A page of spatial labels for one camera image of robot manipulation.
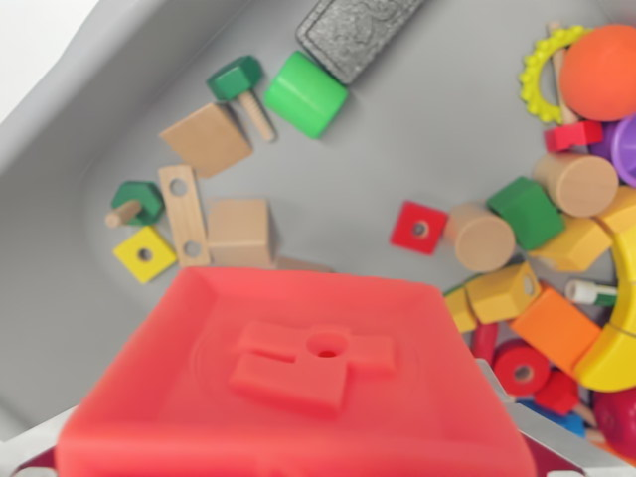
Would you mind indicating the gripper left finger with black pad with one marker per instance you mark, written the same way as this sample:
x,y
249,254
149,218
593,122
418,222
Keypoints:
x,y
42,462

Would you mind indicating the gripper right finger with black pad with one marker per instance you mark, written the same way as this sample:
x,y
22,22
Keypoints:
x,y
556,437

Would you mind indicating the coral red plastic cube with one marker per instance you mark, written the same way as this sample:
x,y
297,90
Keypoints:
x,y
298,397

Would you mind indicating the grey plastic bin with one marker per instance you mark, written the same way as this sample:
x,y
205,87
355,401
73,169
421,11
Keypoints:
x,y
372,164

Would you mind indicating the blue ridged wooden piece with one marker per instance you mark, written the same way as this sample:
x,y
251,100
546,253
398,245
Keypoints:
x,y
566,422

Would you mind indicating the natural wooden peg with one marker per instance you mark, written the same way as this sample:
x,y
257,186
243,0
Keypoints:
x,y
591,422

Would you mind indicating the small red wooden block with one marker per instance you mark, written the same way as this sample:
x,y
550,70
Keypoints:
x,y
571,136
556,395

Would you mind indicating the shiny red toy apple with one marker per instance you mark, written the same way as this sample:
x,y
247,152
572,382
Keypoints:
x,y
618,422

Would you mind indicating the red wheel with hole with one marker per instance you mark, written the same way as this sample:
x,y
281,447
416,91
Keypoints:
x,y
522,370

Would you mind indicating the yellow wooden banana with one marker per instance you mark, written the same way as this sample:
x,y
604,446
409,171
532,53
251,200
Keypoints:
x,y
616,358

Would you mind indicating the orange wooden block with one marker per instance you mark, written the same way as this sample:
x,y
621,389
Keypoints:
x,y
556,330

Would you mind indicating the white and green tube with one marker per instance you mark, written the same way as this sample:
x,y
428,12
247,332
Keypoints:
x,y
588,292

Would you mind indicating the yellow-orange block with hole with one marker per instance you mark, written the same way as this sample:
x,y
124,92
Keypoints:
x,y
502,295

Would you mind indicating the yellow-orange wooden wedge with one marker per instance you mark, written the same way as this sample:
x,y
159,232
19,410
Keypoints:
x,y
459,310

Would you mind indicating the yellow-orange wooden block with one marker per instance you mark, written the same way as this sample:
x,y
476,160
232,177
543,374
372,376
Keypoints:
x,y
621,213
571,246

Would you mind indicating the natural wood cylinder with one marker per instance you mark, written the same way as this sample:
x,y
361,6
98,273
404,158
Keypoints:
x,y
581,186
482,241

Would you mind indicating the green wooden cube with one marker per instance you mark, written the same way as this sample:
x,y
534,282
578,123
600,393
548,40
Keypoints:
x,y
526,213

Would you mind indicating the yellow cube with hole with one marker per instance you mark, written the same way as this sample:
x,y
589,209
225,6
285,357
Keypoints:
x,y
144,256

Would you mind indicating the red cube with hole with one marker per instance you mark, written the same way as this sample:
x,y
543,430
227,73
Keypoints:
x,y
417,228

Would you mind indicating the wooden plank with holes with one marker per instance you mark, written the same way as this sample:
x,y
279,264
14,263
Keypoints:
x,y
184,223

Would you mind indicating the dark green wooden bolt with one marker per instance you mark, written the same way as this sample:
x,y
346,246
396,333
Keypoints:
x,y
233,77
141,201

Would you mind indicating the purple plastic cup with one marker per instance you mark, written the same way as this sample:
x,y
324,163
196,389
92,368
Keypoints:
x,y
621,149

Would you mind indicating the natural wood cube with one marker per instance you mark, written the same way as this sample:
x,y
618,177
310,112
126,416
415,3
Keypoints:
x,y
241,233

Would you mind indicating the thin wooden stick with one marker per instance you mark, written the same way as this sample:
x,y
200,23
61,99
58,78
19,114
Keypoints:
x,y
559,69

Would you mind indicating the large orange ball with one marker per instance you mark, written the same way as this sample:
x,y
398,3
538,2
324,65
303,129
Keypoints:
x,y
603,72

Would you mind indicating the bright green cylinder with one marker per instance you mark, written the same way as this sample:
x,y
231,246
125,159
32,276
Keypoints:
x,y
305,94

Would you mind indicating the grey textured foam block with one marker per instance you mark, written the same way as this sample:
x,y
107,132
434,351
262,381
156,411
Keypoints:
x,y
358,35

